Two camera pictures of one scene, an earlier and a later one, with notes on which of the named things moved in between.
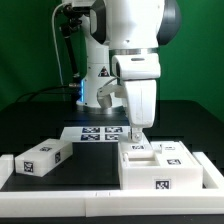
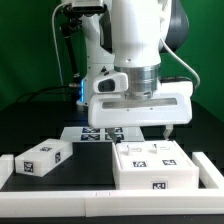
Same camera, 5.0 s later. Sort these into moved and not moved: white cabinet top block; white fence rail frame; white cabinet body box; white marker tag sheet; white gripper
Moved: white gripper
Not moved: white fence rail frame; white cabinet top block; white cabinet body box; white marker tag sheet
